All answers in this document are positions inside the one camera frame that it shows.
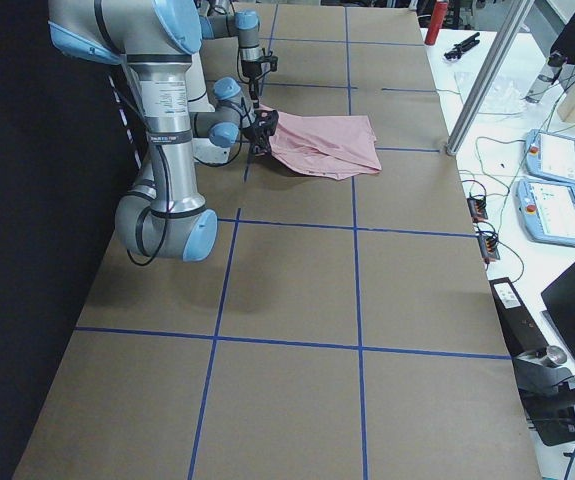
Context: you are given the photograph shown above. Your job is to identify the clear plastic bag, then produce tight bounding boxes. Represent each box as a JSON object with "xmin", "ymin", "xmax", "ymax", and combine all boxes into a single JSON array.
[{"xmin": 453, "ymin": 71, "xmax": 527, "ymax": 116}]

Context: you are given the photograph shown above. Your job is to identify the black folded tripod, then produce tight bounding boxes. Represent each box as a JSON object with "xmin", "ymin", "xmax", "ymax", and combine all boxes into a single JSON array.
[{"xmin": 443, "ymin": 32, "xmax": 480, "ymax": 61}]

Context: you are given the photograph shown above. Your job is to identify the black box with label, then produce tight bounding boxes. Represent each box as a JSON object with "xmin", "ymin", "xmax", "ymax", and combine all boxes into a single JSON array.
[{"xmin": 489, "ymin": 277, "xmax": 548, "ymax": 357}]

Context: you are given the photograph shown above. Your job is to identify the grey usb hub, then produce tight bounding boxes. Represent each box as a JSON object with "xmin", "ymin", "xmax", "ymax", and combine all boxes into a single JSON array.
[
  {"xmin": 467, "ymin": 196, "xmax": 488, "ymax": 223},
  {"xmin": 477, "ymin": 231, "xmax": 500, "ymax": 264}
]

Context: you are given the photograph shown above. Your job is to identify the blue teach pendant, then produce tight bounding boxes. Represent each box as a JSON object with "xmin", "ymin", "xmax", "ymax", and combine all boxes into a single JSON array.
[
  {"xmin": 525, "ymin": 129, "xmax": 575, "ymax": 185},
  {"xmin": 515, "ymin": 178, "xmax": 575, "ymax": 248}
]

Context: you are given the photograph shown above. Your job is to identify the grey USB hub left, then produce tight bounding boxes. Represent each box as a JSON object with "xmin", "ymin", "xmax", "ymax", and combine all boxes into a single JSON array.
[{"xmin": 467, "ymin": 196, "xmax": 488, "ymax": 223}]

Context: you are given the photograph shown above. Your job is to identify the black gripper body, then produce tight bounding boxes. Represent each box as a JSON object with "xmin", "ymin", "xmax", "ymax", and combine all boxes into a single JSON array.
[
  {"xmin": 246, "ymin": 110, "xmax": 279, "ymax": 145},
  {"xmin": 240, "ymin": 48, "xmax": 278, "ymax": 83}
]

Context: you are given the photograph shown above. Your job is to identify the red cylinder bottle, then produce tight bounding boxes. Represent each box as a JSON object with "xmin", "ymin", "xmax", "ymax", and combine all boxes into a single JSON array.
[{"xmin": 424, "ymin": 0, "xmax": 449, "ymax": 46}]

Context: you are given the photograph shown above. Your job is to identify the lower blue teach pendant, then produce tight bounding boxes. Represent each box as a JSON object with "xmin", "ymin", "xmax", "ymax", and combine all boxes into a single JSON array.
[{"xmin": 515, "ymin": 178, "xmax": 575, "ymax": 248}]

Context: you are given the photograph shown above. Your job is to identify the upper blue teach pendant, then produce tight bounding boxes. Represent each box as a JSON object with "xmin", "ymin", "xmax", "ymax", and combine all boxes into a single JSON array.
[{"xmin": 525, "ymin": 129, "xmax": 575, "ymax": 185}]

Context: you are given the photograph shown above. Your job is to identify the aluminium frame post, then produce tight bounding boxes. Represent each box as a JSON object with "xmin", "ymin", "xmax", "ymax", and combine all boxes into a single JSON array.
[{"xmin": 445, "ymin": 0, "xmax": 534, "ymax": 157}]

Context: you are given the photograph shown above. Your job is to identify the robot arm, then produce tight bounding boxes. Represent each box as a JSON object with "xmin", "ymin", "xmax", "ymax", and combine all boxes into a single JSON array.
[
  {"xmin": 199, "ymin": 1, "xmax": 278, "ymax": 110},
  {"xmin": 48, "ymin": 1, "xmax": 279, "ymax": 266}
]

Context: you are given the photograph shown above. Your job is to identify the grey USB hub right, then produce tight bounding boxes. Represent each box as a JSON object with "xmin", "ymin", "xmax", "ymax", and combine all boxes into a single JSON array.
[{"xmin": 477, "ymin": 231, "xmax": 500, "ymax": 264}]

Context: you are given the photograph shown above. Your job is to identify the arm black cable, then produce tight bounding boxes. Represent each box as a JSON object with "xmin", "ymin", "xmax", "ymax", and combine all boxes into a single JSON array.
[{"xmin": 109, "ymin": 74, "xmax": 258, "ymax": 267}]

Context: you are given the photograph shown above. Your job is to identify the pink Snoopy t-shirt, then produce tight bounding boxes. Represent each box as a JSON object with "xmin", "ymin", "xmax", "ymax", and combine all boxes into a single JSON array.
[{"xmin": 270, "ymin": 112, "xmax": 382, "ymax": 181}]

